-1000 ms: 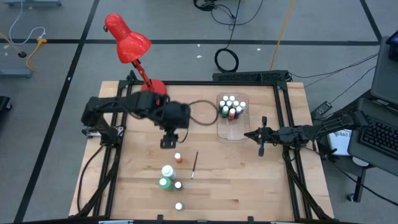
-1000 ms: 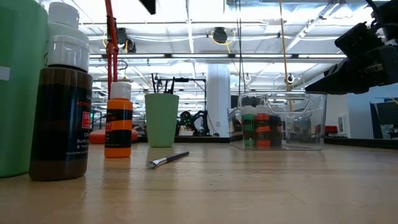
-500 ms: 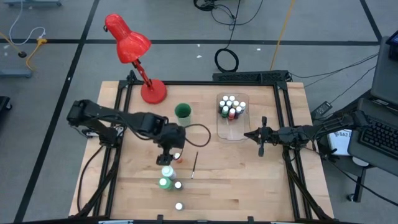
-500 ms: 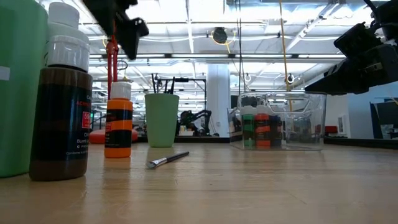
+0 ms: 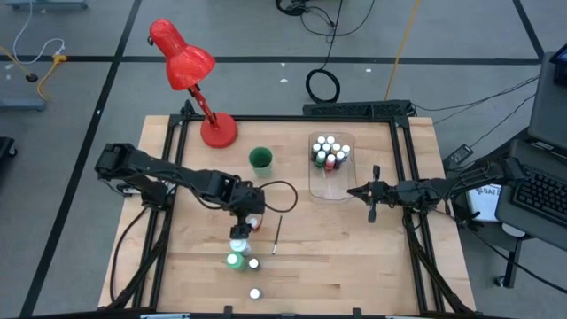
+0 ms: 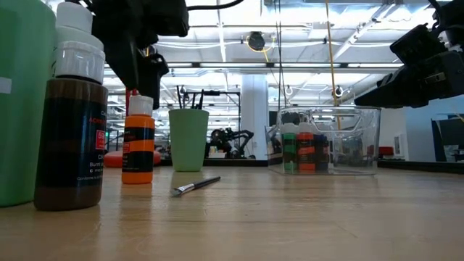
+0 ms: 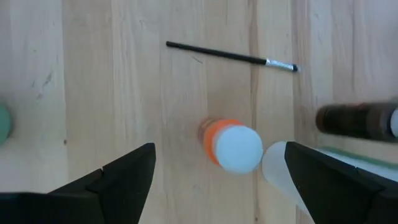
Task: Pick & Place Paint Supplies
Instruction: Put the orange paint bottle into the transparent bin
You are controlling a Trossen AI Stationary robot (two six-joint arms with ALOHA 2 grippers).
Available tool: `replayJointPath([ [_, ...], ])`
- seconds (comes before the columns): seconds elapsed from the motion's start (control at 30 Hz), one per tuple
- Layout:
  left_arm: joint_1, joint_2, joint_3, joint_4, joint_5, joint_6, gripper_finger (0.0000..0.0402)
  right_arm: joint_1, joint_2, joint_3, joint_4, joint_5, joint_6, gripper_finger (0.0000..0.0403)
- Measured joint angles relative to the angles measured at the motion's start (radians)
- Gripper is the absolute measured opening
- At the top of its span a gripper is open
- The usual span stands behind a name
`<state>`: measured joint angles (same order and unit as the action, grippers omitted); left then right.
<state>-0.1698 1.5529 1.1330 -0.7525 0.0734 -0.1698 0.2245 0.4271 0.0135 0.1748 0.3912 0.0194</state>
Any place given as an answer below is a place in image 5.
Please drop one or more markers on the clear plastic bin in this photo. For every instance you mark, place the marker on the clear plastic bin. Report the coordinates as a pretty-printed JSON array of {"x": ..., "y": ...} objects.
[{"x": 341, "y": 186}]

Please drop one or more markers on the black caster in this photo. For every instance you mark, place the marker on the black caster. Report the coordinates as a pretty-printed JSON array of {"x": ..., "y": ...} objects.
[{"x": 6, "y": 148}]

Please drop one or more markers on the large white paint bottle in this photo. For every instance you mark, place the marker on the large white paint bottle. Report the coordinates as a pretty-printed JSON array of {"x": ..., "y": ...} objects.
[{"x": 239, "y": 245}]

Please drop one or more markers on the orange small paint bottle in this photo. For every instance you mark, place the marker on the orange small paint bottle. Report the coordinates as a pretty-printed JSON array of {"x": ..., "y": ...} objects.
[{"x": 256, "y": 223}]

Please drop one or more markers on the white labelled box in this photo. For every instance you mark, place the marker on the white labelled box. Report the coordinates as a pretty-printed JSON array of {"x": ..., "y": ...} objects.
[{"x": 483, "y": 201}]

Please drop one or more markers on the silver aluminium bar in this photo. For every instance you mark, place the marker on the silver aluminium bar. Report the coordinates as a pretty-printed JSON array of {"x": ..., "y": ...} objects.
[
  {"x": 165, "y": 316},
  {"x": 403, "y": 317}
]

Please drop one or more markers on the red desk lamp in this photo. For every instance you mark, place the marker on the red desk lamp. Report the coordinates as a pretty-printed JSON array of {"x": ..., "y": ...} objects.
[{"x": 184, "y": 62}]

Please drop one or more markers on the lavender small paint bottle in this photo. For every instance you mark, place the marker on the lavender small paint bottle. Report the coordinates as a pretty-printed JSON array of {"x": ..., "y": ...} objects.
[{"x": 326, "y": 147}]

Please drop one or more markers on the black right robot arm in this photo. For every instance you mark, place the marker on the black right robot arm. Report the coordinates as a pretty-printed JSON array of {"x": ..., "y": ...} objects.
[{"x": 425, "y": 190}]

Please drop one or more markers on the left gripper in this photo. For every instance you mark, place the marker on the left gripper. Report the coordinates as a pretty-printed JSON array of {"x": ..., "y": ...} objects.
[{"x": 248, "y": 204}]

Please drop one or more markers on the black power adapter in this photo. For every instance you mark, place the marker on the black power adapter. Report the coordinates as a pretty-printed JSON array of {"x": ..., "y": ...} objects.
[{"x": 458, "y": 155}]

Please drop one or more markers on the yellow small paint bottle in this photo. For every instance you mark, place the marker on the yellow small paint bottle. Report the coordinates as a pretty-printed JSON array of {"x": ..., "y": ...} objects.
[{"x": 336, "y": 147}]

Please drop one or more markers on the green plastic cup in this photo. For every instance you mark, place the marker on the green plastic cup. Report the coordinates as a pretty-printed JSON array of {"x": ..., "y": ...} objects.
[{"x": 260, "y": 157}]

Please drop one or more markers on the grey small paint bottle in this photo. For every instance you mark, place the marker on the grey small paint bottle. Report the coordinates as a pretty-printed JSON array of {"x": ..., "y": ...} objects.
[{"x": 255, "y": 293}]

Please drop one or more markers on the red small paint bottle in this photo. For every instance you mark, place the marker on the red small paint bottle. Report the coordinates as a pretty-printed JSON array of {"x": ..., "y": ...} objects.
[{"x": 330, "y": 159}]

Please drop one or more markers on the black desk leg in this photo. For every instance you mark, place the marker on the black desk leg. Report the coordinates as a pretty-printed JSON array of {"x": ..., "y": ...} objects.
[{"x": 509, "y": 270}]

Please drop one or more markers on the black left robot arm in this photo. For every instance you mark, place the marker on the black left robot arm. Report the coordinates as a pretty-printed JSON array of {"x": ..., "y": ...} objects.
[{"x": 186, "y": 179}]

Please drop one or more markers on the black aluminium rig frame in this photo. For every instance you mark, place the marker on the black aluminium rig frame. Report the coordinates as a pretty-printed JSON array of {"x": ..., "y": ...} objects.
[{"x": 288, "y": 118}]

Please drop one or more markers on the dark grey keyboard tray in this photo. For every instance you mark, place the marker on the dark grey keyboard tray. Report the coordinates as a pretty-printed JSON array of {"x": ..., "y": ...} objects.
[{"x": 531, "y": 239}]

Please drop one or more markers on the black small paint bottle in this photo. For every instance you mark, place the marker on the black small paint bottle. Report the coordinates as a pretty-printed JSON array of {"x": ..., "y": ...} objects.
[{"x": 316, "y": 147}]

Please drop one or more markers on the large green paint bottle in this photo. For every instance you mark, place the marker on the large green paint bottle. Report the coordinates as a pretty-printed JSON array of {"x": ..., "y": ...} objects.
[{"x": 234, "y": 261}]

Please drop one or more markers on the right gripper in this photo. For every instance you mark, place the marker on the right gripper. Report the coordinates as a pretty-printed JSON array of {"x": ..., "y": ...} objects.
[{"x": 385, "y": 192}]

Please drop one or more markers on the black keyboard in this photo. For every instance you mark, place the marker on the black keyboard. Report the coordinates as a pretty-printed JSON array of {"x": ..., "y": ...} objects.
[{"x": 538, "y": 195}]

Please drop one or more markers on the black power strip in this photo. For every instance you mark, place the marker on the black power strip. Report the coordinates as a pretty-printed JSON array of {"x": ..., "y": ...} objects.
[{"x": 354, "y": 108}]

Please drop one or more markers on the grey cart base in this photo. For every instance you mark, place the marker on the grey cart base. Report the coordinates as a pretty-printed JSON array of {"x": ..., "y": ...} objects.
[
  {"x": 22, "y": 104},
  {"x": 44, "y": 4}
]

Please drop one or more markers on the white round disc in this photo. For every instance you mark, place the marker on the white round disc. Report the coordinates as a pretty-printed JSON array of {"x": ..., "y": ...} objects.
[{"x": 514, "y": 230}]

